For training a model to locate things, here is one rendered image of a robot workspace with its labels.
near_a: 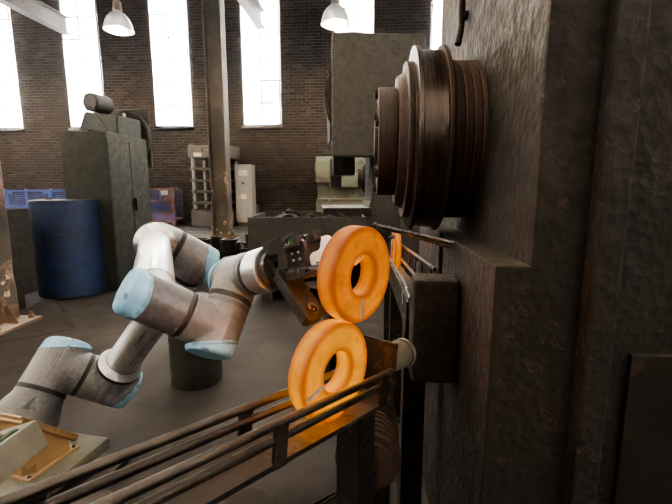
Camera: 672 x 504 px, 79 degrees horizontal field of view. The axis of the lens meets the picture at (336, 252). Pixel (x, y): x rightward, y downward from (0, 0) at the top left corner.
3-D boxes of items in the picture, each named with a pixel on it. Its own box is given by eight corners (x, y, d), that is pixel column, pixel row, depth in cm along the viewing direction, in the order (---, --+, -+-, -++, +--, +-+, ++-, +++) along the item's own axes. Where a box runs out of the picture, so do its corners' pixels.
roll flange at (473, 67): (449, 222, 136) (456, 73, 129) (492, 241, 90) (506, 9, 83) (419, 222, 137) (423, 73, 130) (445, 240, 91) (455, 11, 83)
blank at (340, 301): (393, 226, 71) (377, 224, 73) (335, 228, 59) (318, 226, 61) (387, 313, 73) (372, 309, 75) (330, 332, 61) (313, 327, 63)
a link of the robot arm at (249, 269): (245, 298, 79) (282, 288, 86) (261, 295, 76) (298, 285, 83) (235, 252, 79) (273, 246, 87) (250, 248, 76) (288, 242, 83)
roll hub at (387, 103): (390, 194, 127) (392, 99, 122) (397, 196, 99) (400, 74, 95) (372, 194, 127) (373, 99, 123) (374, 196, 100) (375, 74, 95)
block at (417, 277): (451, 369, 99) (456, 272, 96) (459, 385, 91) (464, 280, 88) (407, 368, 100) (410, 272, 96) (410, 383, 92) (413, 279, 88)
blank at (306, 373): (373, 383, 72) (358, 378, 74) (360, 305, 66) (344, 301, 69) (314, 445, 61) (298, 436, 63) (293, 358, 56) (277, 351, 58)
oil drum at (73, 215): (122, 284, 423) (115, 197, 409) (83, 300, 364) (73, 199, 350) (68, 283, 427) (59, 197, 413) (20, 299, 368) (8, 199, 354)
